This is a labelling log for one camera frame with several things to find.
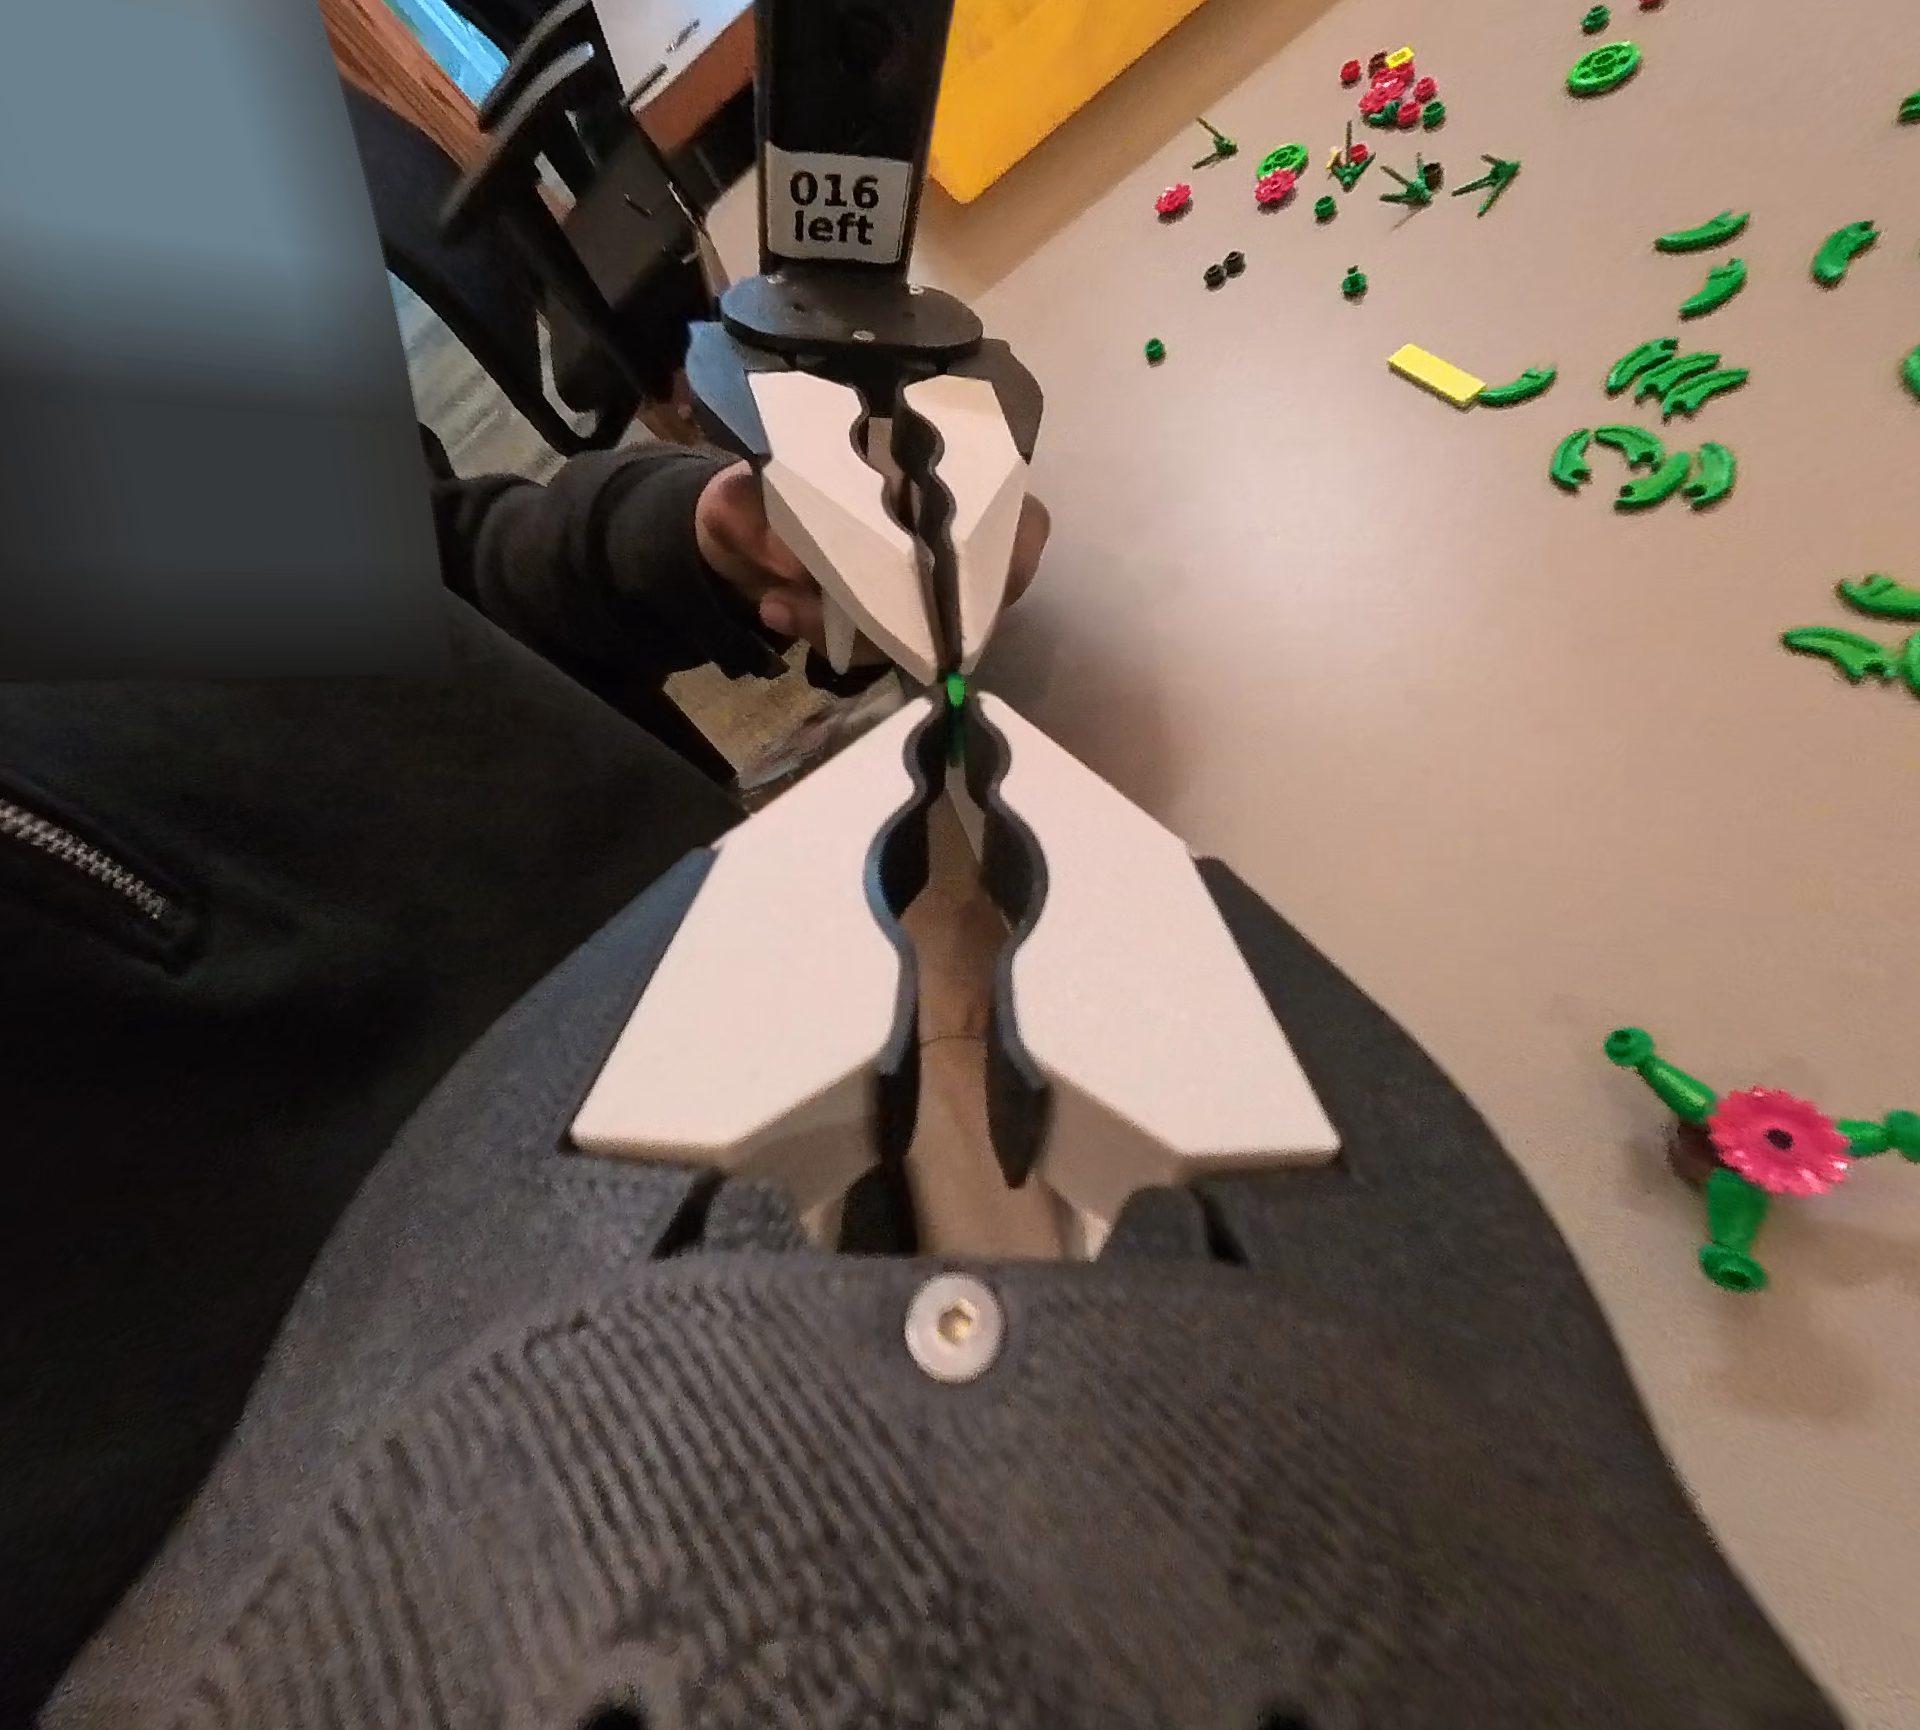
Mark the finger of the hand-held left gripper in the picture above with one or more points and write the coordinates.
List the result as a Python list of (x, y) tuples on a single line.
[(983, 484), (825, 484)]

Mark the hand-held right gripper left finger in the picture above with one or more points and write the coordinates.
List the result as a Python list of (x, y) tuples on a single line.
[(751, 995)]

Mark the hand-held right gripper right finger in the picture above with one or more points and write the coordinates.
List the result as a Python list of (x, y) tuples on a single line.
[(1170, 995)]

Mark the green wheel stem piece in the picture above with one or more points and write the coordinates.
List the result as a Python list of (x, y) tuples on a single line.
[(952, 710)]

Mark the person's left forearm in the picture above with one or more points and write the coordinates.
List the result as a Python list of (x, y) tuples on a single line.
[(600, 544)]

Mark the person's left hand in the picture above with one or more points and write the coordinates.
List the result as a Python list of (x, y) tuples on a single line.
[(751, 544)]

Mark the black office chair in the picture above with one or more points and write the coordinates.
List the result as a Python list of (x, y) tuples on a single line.
[(600, 201)]

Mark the yellow flat brick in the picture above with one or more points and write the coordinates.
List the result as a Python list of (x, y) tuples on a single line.
[(1436, 374)]

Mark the person's black jacket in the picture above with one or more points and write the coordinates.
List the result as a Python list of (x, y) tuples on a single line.
[(225, 1010)]

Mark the pile of small flower pieces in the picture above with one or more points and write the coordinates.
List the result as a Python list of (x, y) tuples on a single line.
[(1389, 95)]

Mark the small brick flower plant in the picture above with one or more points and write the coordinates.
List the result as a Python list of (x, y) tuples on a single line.
[(1778, 1139)]

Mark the scattered green leaf pieces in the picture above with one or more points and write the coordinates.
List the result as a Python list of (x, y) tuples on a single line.
[(1703, 237)]

